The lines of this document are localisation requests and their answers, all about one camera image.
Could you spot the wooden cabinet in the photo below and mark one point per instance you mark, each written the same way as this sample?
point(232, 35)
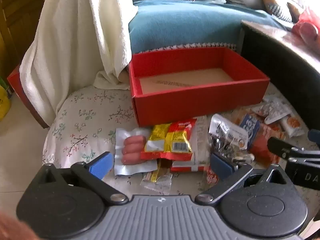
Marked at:
point(20, 17)

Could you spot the yellow red snack packet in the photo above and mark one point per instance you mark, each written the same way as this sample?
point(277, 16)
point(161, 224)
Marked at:
point(175, 140)

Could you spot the red cardboard box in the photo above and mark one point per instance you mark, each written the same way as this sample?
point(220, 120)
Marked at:
point(187, 107)

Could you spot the blue sofa cover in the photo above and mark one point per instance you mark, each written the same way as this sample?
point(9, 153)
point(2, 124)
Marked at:
point(187, 25)

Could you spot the pink sausage packet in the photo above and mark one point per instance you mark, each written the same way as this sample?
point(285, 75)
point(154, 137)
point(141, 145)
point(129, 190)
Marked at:
point(132, 146)

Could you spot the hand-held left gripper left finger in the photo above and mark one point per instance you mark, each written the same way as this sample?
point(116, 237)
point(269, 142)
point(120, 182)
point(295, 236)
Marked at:
point(101, 167)

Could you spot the dark table with brown top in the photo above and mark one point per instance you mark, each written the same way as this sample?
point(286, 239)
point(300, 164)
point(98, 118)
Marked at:
point(275, 62)

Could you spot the orange packet with blue label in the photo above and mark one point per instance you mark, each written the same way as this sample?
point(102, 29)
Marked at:
point(250, 127)

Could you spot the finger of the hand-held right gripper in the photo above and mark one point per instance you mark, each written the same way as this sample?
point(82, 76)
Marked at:
point(314, 136)
point(276, 145)

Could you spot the orange patterned pillow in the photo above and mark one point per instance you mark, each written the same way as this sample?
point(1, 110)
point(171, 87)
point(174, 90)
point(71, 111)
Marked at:
point(295, 10)
point(273, 2)

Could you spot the white fleece blanket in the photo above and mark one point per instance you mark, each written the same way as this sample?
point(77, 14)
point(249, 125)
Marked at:
point(70, 42)

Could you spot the red box under blanket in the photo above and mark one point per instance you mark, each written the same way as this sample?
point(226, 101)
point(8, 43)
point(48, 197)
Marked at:
point(13, 78)

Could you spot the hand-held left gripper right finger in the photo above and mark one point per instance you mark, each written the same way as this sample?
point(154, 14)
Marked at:
point(221, 166)

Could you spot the yellow orange snack packet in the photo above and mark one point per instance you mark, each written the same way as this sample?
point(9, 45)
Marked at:
point(160, 176)

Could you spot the red white snack packet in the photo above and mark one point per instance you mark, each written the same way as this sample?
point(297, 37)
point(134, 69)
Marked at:
point(190, 166)

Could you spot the yellow bag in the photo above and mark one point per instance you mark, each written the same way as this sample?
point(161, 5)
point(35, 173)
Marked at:
point(4, 100)

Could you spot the red plastic bag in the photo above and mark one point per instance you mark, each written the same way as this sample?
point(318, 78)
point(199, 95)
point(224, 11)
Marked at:
point(307, 26)

